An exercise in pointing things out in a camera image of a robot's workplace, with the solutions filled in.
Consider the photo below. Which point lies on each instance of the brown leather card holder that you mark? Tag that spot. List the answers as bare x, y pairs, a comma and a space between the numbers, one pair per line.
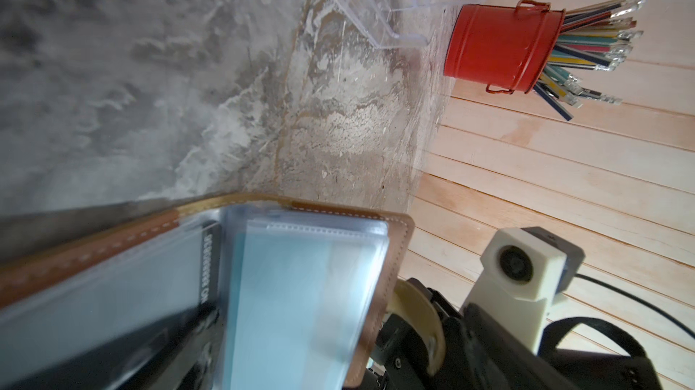
91, 313

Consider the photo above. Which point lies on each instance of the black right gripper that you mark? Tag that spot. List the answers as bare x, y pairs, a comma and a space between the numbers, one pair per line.
481, 354

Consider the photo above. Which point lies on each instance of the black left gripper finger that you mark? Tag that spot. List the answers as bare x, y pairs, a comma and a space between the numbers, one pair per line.
189, 361

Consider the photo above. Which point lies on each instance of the red metal pencil bucket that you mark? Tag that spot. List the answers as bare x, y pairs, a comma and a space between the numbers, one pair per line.
504, 48

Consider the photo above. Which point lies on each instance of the light blue card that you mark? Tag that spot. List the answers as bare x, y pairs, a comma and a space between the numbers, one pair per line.
300, 292

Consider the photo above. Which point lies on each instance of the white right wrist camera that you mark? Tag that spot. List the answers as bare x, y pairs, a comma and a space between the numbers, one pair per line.
525, 271

